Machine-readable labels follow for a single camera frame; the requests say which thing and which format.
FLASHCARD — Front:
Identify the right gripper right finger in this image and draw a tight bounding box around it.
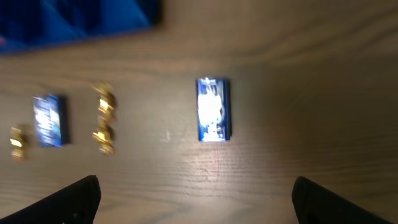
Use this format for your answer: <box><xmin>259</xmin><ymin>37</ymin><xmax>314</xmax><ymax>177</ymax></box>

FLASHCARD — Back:
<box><xmin>291</xmin><ymin>175</ymin><xmax>396</xmax><ymax>224</ymax></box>

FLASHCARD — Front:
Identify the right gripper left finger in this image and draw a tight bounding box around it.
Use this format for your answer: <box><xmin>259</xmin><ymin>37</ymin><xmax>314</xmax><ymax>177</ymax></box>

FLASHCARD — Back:
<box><xmin>0</xmin><ymin>174</ymin><xmax>102</xmax><ymax>224</ymax></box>

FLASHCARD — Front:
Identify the gold candy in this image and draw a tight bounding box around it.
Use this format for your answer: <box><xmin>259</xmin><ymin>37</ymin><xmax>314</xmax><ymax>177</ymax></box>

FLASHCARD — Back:
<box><xmin>93</xmin><ymin>81</ymin><xmax>118</xmax><ymax>121</ymax></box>
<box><xmin>92</xmin><ymin>119</ymin><xmax>116</xmax><ymax>156</ymax></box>
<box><xmin>9</xmin><ymin>124</ymin><xmax>30</xmax><ymax>161</ymax></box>

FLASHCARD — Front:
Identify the blue candy pack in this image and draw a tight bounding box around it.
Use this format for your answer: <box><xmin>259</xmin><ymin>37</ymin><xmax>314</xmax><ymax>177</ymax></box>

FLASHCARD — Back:
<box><xmin>195</xmin><ymin>77</ymin><xmax>231</xmax><ymax>143</ymax></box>
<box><xmin>32</xmin><ymin>94</ymin><xmax>68</xmax><ymax>148</ymax></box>

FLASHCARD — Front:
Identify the blue tray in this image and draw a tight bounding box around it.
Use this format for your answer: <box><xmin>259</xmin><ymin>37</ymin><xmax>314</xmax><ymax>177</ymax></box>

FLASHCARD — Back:
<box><xmin>0</xmin><ymin>0</ymin><xmax>163</xmax><ymax>56</ymax></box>

